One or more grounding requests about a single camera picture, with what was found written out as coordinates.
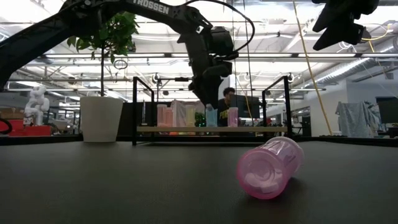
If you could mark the black table mat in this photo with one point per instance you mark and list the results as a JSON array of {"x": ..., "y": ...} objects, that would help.
[{"x": 93, "y": 186}]

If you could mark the blue translucent pill bottle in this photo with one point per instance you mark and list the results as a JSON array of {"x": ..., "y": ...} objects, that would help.
[{"x": 211, "y": 116}]

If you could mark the pale blue draped cloth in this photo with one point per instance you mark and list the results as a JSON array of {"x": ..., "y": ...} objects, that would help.
[{"x": 354, "y": 119}]

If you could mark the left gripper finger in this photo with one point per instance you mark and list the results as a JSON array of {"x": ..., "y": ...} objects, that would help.
[
  {"x": 200, "y": 90},
  {"x": 218, "y": 91}
]

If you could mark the green plant in white pot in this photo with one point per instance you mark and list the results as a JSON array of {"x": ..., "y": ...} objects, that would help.
[{"x": 101, "y": 119}]

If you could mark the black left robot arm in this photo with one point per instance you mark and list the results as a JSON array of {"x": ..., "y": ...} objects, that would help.
[{"x": 46, "y": 34}]

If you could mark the black monitor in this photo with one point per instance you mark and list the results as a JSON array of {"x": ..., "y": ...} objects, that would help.
[
  {"x": 388, "y": 109},
  {"x": 248, "y": 105}
]

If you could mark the wooden shelf with black frame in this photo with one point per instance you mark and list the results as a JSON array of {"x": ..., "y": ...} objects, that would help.
[{"x": 248, "y": 129}]

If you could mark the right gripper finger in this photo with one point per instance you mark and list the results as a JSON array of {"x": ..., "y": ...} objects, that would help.
[
  {"x": 345, "y": 35},
  {"x": 331, "y": 17}
]

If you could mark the brown cardboard box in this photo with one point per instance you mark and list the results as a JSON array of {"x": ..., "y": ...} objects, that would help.
[{"x": 11, "y": 113}]

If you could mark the purple translucent pill bottle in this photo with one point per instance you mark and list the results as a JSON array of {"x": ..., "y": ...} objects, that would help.
[
  {"x": 267, "y": 169},
  {"x": 233, "y": 117}
]

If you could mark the person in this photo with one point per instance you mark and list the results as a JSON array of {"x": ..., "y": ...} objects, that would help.
[{"x": 228, "y": 91}]

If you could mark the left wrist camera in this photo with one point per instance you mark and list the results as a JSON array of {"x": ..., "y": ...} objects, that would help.
[{"x": 222, "y": 42}]

